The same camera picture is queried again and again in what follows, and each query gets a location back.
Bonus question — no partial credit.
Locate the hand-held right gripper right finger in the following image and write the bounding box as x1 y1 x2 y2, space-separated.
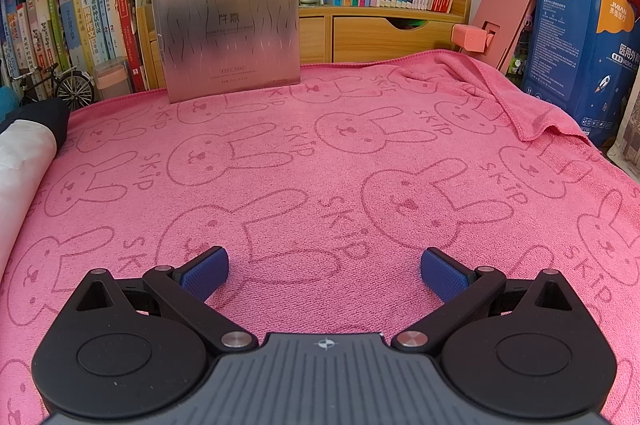
391 247 574 353

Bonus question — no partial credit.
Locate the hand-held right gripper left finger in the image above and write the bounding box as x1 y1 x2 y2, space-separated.
75 246 260 352

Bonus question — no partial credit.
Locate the navy and white jacket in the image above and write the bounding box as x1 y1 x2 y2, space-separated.
0 99 71 276

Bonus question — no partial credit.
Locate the pink rabbit-print towel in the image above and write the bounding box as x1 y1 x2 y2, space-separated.
0 50 640 425

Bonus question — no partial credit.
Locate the pink translucent container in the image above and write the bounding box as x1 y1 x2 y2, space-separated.
95 57 132 102

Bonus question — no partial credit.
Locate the black model bicycle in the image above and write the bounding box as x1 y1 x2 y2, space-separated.
12 62 96 110

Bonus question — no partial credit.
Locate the small pink clip-on device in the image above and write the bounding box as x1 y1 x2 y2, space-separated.
451 23 498 56

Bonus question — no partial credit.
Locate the blue printed carton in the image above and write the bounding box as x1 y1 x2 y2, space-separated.
520 0 640 146

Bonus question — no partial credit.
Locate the wooden drawer organizer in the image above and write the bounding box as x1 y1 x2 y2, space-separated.
137 0 473 90

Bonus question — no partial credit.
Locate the round blue plush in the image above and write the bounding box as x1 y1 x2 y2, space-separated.
0 86 18 118

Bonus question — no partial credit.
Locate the row of books behind bicycle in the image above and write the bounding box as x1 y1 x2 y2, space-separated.
0 0 148 106

